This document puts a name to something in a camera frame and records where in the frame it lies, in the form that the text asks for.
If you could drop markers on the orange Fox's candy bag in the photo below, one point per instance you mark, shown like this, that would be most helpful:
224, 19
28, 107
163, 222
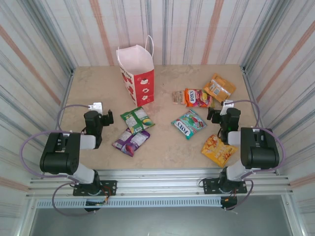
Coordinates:
194, 97

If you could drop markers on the teal Fox's candy bag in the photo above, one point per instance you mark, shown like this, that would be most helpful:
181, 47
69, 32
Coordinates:
187, 125

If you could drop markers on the green snack bag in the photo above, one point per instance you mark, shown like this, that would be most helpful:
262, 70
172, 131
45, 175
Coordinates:
136, 120

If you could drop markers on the orange brown snack bag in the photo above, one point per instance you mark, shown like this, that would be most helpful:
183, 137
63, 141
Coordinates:
219, 87

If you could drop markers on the purple snack bag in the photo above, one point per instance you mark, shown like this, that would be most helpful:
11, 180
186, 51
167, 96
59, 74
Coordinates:
130, 142

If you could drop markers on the small brown snack packet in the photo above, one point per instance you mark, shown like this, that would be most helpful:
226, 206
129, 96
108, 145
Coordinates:
178, 97

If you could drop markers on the yellow chips bag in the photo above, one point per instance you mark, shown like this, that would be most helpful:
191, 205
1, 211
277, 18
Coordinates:
216, 152

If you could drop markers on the red white paper bag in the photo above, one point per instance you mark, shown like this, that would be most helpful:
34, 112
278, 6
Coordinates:
145, 88

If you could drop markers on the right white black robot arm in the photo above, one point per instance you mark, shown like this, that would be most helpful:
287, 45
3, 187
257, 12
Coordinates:
258, 147

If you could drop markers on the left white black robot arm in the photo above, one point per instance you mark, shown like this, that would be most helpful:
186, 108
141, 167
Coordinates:
59, 152

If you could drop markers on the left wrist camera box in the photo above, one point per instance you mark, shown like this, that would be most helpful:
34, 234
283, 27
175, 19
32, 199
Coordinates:
97, 107

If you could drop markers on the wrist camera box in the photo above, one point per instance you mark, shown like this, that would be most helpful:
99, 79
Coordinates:
97, 107
227, 104

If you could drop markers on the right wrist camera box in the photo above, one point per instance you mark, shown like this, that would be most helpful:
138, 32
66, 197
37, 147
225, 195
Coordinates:
227, 104

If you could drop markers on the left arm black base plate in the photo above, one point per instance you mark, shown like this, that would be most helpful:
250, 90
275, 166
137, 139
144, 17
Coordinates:
110, 186

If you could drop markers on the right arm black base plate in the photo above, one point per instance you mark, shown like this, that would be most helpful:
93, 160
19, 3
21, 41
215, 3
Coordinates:
209, 185

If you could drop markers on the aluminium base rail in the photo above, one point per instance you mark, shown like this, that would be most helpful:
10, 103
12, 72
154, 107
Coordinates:
157, 179

